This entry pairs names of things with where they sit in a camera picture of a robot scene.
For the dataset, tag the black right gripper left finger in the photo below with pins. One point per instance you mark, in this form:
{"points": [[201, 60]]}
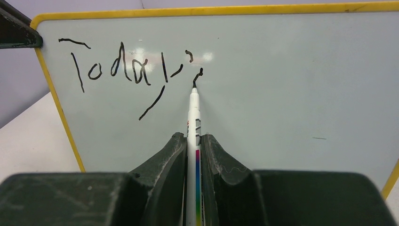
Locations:
{"points": [[150, 195]]}

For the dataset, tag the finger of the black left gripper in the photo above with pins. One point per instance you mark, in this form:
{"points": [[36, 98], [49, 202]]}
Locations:
{"points": [[15, 30]]}

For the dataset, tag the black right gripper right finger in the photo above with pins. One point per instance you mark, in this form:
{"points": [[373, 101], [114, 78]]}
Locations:
{"points": [[234, 195]]}

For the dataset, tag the black whiteboard marker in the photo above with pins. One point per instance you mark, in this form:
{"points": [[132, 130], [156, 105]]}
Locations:
{"points": [[194, 188]]}

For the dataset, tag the yellow-framed whiteboard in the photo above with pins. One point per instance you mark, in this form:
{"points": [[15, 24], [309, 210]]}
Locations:
{"points": [[292, 87]]}

